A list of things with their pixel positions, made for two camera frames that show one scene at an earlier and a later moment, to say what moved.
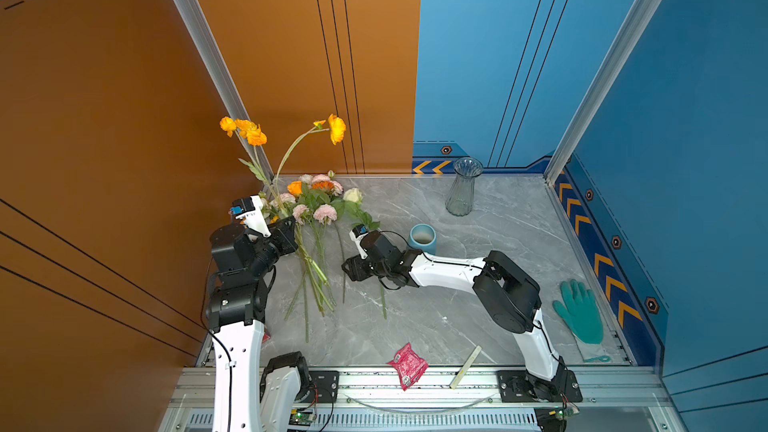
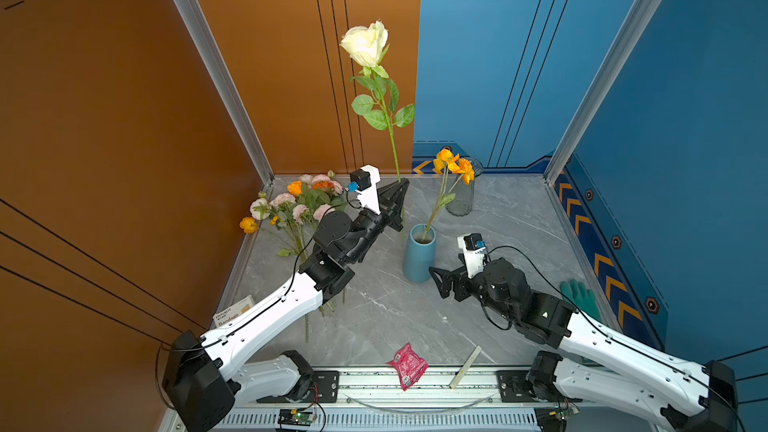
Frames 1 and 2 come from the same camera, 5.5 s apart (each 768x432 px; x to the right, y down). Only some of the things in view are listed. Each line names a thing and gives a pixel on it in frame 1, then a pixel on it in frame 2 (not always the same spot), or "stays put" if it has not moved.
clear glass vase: (460, 197) stays put
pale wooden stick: (466, 367) stays put
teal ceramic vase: (423, 237) stays put
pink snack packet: (409, 364) stays put
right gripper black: (353, 265) to (459, 277)
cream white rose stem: (353, 202) to (368, 45)
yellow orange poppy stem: (251, 133) to (451, 168)
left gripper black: (282, 236) to (392, 193)
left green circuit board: (300, 418) stays put
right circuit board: (553, 419) stays put
